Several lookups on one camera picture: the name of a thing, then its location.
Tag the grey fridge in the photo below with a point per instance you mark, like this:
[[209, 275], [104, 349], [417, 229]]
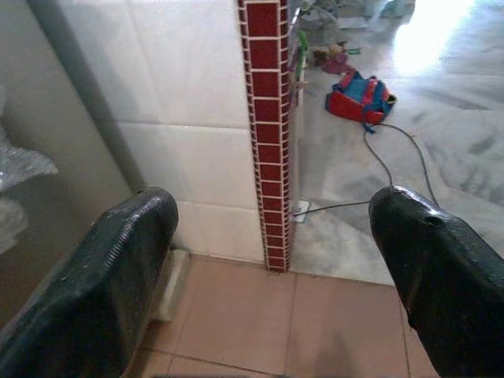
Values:
[[59, 118]]

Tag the crinkled clear plastic bag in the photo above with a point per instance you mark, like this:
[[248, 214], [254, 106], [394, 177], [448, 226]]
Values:
[[15, 165]]

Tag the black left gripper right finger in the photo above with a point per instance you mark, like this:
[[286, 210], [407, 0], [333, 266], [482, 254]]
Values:
[[445, 275]]

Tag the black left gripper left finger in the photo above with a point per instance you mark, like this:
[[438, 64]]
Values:
[[90, 299]]

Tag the white floor plug adapter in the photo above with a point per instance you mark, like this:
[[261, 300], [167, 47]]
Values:
[[301, 206]]

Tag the pink and purple toy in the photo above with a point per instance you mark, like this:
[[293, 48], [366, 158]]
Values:
[[334, 63]]

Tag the green plastic toy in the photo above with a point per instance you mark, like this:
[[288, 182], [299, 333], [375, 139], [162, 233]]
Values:
[[303, 47]]

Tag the red and blue backpack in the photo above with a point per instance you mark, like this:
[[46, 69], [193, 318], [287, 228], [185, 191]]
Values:
[[358, 98]]

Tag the clear bag of toys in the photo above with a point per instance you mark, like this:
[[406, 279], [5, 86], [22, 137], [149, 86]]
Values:
[[319, 21]]

